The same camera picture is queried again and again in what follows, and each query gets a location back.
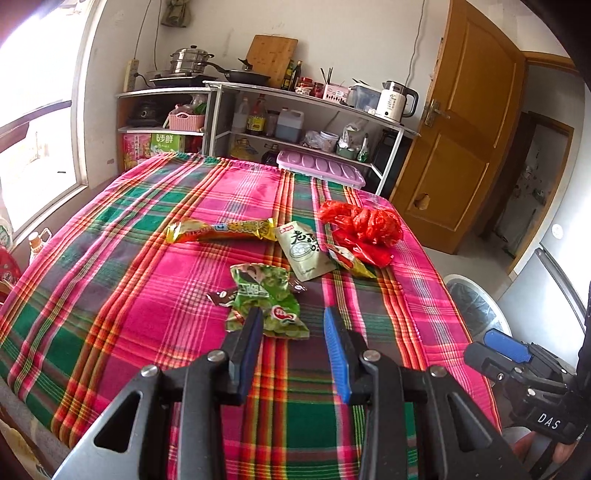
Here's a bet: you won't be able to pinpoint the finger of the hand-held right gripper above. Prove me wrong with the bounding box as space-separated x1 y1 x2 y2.
483 329 533 366
464 343 509 393

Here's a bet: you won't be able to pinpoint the small white metal rack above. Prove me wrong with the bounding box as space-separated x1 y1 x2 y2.
115 87 218 174

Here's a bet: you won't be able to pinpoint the brass door handle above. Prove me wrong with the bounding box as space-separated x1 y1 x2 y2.
423 99 451 128

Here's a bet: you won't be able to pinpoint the pink utensil holder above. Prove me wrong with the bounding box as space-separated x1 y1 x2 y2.
322 83 352 105

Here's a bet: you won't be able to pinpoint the green snack wrapper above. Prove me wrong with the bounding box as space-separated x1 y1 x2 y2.
225 262 311 341

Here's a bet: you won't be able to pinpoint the white plastic bottle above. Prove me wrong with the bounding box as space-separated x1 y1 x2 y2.
230 96 249 136

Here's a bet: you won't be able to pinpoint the dark sauce bottles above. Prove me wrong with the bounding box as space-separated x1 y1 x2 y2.
281 60 304 92

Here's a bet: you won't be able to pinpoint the pink carton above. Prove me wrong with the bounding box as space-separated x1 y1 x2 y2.
121 133 153 172

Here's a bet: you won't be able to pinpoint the orange cap bottle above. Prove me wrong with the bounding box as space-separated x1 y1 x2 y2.
27 227 51 265

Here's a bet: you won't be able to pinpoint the large white metal rack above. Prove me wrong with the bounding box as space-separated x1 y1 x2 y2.
202 80 422 197

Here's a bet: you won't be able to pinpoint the long yellow snack wrapper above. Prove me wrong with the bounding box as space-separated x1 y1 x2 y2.
166 218 277 244

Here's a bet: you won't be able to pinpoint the red cap oil bottle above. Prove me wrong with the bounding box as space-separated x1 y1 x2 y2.
246 93 269 136

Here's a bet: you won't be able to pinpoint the black frying pan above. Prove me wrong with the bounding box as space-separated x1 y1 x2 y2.
211 58 273 87

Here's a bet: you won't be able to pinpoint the small brown wrapper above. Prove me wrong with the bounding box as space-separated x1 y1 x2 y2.
206 287 241 306

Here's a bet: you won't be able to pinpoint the white electric kettle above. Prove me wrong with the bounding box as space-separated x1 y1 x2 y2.
374 80 419 124

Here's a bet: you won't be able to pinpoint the person's right hand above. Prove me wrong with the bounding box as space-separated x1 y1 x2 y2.
508 427 583 478

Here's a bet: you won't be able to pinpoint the clear water filter pitcher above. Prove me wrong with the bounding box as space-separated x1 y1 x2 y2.
348 84 382 110

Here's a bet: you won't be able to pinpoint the yellow cooking oil bottle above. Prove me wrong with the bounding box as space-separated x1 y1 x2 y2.
228 137 260 161

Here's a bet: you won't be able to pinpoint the pink green plaid tablecloth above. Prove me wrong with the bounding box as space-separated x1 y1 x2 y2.
0 152 504 480

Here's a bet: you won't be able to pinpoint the steel steamer pot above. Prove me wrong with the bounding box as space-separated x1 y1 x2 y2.
167 45 216 78

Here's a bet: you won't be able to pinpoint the white trash bin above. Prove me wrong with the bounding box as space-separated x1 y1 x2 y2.
443 274 514 344

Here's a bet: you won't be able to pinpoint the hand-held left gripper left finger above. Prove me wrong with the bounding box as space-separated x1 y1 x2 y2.
51 307 264 480

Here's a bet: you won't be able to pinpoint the wooden cutting board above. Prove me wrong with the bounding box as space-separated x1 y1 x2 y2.
245 34 299 89

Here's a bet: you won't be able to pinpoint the grey refrigerator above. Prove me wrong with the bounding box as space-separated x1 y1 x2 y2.
496 185 591 343

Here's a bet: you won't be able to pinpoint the black small appliance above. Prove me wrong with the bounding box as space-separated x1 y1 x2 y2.
126 98 168 128

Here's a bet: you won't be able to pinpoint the pink lid storage box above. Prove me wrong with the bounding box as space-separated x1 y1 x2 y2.
276 150 366 188

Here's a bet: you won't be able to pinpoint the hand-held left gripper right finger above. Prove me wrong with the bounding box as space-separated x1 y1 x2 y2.
323 306 539 480

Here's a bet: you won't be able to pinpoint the small red yellow wrapper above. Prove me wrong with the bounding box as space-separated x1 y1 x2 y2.
327 244 378 280

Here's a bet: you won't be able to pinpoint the pink plastic basket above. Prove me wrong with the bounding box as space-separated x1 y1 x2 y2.
167 112 206 133

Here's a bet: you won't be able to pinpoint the red jars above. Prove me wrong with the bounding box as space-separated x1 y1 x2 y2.
297 76 325 97

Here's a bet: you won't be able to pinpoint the dark liquid jug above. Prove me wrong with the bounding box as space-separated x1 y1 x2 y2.
274 107 306 143

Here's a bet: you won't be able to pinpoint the window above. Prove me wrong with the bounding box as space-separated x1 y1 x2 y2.
0 0 108 243

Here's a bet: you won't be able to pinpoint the black induction cooker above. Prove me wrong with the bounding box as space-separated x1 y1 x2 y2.
147 71 219 89

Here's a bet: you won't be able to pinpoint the green white carton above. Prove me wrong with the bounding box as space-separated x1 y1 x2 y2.
150 132 186 156

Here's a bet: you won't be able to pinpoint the hanging grey cloth bag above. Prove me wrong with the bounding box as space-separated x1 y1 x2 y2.
161 0 191 29

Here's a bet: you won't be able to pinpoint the wooden door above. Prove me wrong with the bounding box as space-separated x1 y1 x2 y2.
389 0 528 256

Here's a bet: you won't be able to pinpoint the red plastic bag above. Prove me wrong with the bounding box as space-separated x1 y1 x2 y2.
318 200 404 267

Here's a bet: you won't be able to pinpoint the beige green pouch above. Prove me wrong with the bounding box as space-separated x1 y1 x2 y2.
276 222 336 281

